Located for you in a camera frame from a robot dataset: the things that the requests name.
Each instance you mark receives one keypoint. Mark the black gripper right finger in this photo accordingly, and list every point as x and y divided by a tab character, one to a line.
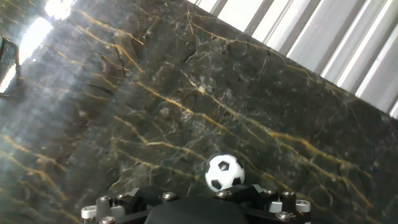
280	203

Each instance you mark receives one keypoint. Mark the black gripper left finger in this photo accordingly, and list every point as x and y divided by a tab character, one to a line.
124	202

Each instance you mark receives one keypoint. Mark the small black-white soccer ball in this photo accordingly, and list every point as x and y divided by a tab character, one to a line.
224	172

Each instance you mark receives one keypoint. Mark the black marble-pattern mat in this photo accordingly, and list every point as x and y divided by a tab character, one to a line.
186	109

